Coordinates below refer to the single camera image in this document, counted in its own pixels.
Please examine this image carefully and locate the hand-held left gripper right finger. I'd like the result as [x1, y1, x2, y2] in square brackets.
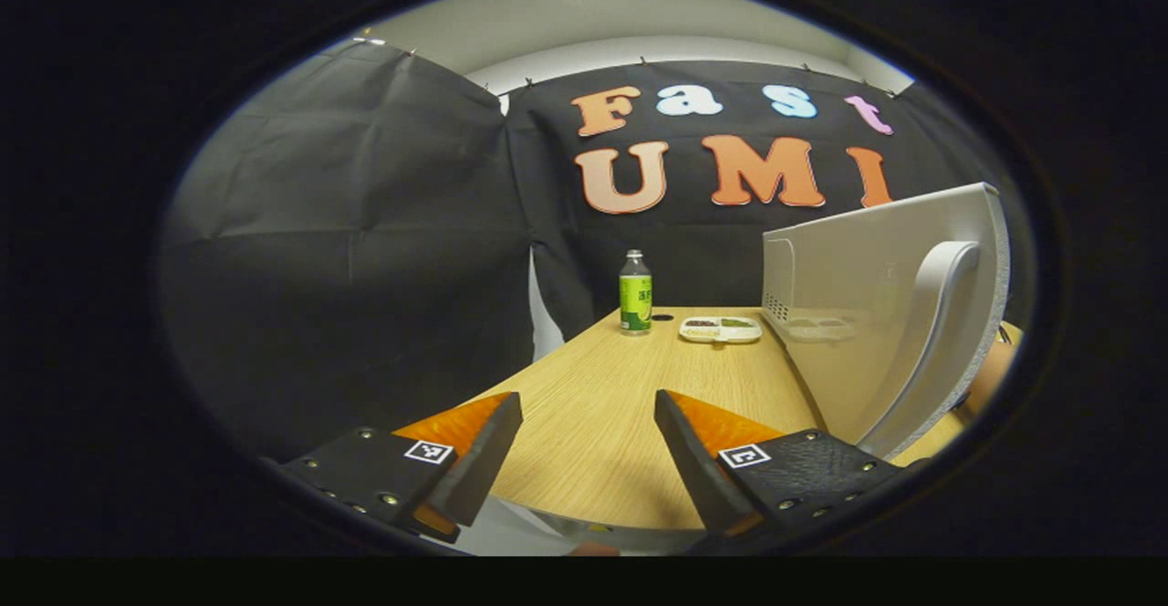
[653, 389, 918, 538]

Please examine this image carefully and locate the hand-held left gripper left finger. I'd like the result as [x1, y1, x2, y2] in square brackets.
[269, 392, 525, 545]

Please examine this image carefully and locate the white divided food tray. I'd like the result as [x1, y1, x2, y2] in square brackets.
[678, 316, 764, 345]

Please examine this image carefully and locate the white microwave oven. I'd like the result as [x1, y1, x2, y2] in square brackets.
[760, 183, 1012, 461]

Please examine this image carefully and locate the green label bottle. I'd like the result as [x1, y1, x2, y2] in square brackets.
[619, 249, 654, 337]

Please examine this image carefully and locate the black backdrop cloth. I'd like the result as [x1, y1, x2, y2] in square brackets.
[160, 40, 986, 461]

